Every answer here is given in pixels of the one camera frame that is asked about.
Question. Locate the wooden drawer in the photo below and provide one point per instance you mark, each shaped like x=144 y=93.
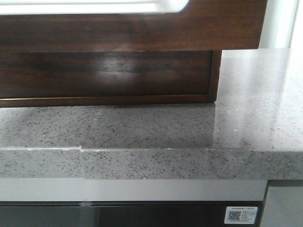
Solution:
x=76 y=74
x=202 y=25

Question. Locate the white drawer handle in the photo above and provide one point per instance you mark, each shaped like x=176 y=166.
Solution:
x=51 y=7

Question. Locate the dark wooden drawer cabinet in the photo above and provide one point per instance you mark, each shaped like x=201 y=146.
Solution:
x=208 y=97

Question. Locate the white QR code sticker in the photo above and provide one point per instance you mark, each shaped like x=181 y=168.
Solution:
x=240 y=215

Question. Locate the white curtain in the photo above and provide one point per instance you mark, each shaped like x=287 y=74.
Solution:
x=283 y=25

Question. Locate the black oven front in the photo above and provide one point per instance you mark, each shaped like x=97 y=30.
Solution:
x=121 y=213

